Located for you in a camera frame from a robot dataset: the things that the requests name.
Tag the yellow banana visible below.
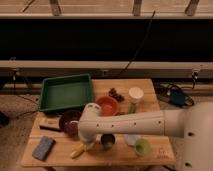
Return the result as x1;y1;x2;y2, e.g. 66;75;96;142
70;144;86;159

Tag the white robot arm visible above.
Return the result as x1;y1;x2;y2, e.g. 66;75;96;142
78;102;213;171

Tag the metal cup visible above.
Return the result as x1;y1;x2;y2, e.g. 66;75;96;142
101;134;115;149

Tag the green plastic cup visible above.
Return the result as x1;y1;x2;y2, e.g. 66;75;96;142
134;138;151;156

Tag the dark purple bowl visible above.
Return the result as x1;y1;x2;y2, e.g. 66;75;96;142
59;110;81;136

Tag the wooden table board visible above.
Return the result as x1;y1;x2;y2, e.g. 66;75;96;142
21;79;176;168

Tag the blue sponge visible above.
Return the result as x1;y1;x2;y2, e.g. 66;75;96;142
32;136;55;161

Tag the grey cloth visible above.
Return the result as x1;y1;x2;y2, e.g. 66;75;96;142
123;134;141;146

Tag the orange plastic bowl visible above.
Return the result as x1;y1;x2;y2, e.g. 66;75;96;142
96;96;119;116

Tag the dark grapes bunch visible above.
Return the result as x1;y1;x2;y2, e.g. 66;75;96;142
108;88;125;102

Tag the green cucumber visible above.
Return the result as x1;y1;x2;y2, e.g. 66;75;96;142
129;103;136;114

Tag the green plastic tray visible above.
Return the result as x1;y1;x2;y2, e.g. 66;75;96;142
39;74;94;113

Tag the blue power adapter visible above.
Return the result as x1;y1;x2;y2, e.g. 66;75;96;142
170;90;185;106

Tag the black cable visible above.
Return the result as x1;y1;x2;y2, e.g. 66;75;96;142
117;10;157;78

